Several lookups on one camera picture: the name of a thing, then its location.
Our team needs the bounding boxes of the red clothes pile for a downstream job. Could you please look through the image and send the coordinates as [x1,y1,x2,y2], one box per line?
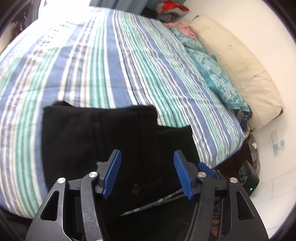
[156,1,189,23]

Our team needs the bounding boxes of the striped blue green bedsheet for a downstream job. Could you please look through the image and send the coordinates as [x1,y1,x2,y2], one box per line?
[1,7,244,218]

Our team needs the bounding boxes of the blue curtain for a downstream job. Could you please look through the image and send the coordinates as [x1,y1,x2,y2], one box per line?
[89,0,159,15]

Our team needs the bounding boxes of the cream pillow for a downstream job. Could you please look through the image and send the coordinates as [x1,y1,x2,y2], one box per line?
[190,16,285,131]

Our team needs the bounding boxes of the teal floral pillow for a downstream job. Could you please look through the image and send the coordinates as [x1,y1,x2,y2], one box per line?
[171,28,250,112]

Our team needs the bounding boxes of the pink cloth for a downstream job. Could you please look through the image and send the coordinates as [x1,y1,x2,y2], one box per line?
[164,22,197,40]

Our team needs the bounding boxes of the black pants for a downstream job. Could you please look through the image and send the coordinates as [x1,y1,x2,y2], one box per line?
[41,100,204,241]

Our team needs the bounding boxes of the black speaker green light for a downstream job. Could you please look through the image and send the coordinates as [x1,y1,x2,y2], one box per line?
[237,160,259,196]

